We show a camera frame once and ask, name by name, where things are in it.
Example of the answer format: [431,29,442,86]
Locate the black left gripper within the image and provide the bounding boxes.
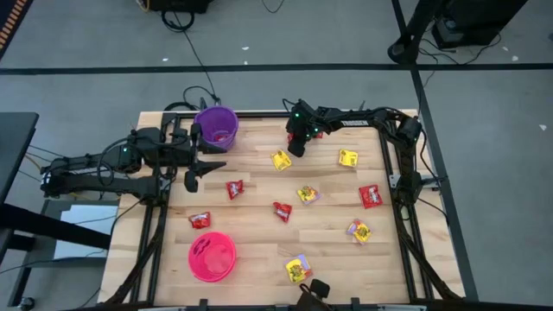
[170,123,229,194]

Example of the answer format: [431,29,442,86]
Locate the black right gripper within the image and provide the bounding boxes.
[284,98,325,159]

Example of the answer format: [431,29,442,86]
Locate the yellow sour candy packet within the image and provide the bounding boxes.
[346,219,373,245]
[296,186,322,206]
[283,253,314,285]

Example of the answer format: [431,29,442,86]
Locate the purple halloween bucket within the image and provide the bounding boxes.
[193,105,240,152]

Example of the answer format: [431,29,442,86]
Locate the plain yellow candy packet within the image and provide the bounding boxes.
[337,149,359,168]
[270,149,293,172]

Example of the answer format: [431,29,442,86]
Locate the pink halloween bucket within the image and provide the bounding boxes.
[187,231,238,283]

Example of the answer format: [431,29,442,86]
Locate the black equipment case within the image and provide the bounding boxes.
[137,0,215,14]

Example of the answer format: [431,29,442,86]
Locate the black handheld device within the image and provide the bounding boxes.
[309,278,332,299]

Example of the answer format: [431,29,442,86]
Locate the black equipment box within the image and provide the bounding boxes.
[430,0,531,49]

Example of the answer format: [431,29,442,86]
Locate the black desk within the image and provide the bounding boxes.
[0,111,40,204]

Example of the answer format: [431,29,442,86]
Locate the black orange striped mat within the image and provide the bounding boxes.
[0,0,35,60]

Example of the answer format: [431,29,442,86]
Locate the black floor cable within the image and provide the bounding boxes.
[160,10,222,109]

